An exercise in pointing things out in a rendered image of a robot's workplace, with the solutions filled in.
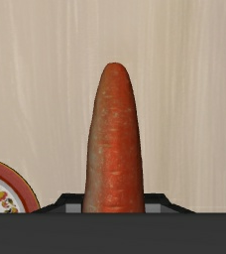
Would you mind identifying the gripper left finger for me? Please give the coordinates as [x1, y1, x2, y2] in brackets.
[33, 192, 86, 214]

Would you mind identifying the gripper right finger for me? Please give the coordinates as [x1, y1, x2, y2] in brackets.
[143, 192, 195, 214]

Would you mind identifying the orange carrot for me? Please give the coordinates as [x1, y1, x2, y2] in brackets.
[81, 62, 146, 214]

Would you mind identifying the red-rimmed floral plate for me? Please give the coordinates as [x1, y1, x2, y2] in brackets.
[0, 157, 42, 214]

